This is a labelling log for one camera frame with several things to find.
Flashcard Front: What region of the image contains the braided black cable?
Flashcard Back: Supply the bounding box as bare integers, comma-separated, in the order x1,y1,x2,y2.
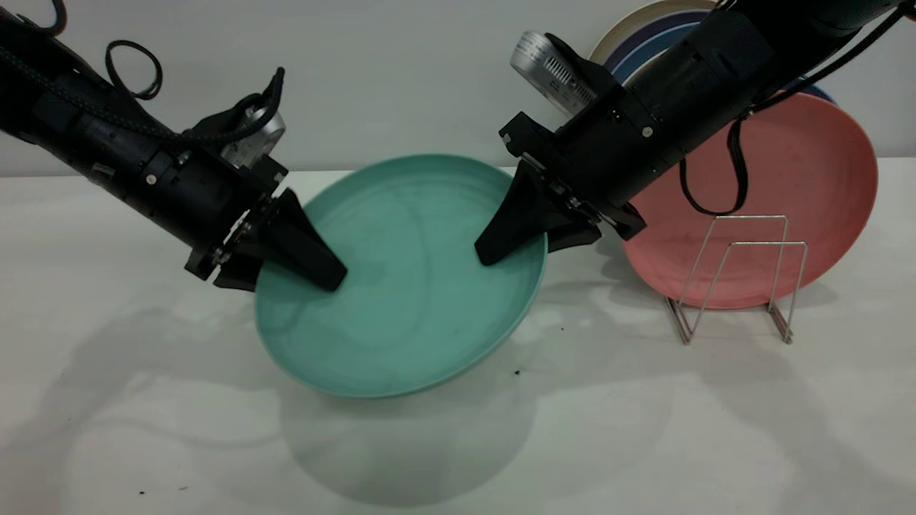
0,43,286,147

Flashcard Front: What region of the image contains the teal blue plate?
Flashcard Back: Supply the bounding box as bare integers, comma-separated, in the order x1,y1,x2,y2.
612,21,706,84

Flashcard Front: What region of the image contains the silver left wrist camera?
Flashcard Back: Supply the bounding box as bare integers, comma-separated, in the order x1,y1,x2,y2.
220,106,287,170

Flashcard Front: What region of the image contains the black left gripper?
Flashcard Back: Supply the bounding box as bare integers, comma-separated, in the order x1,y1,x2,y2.
147,131,349,293

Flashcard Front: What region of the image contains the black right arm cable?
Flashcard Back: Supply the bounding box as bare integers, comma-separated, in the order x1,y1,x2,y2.
678,6,916,217

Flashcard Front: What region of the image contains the thin black cable loop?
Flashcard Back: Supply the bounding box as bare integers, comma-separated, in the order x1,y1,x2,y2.
105,40,164,102

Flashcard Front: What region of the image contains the metal wire plate rack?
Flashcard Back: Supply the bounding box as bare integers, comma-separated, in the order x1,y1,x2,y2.
664,216,808,346

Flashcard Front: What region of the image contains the pink plate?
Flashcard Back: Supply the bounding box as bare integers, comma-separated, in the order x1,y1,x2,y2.
621,93,879,310

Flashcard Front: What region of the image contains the green plate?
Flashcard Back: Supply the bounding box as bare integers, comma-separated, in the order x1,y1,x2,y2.
255,154,548,398

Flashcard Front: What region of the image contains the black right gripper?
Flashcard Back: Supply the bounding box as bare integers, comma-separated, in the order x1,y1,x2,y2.
474,93,686,267

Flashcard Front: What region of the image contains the beige plate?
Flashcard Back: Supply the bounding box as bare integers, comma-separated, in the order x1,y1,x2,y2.
590,0,718,65

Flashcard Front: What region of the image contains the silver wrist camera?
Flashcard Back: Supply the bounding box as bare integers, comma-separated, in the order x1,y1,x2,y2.
510,30,599,119
220,106,287,170

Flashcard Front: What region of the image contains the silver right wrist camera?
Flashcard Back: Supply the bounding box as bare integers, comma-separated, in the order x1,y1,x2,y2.
510,30,599,119

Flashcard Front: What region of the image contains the dark purple plate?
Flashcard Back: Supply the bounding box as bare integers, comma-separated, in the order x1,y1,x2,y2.
603,9,711,71

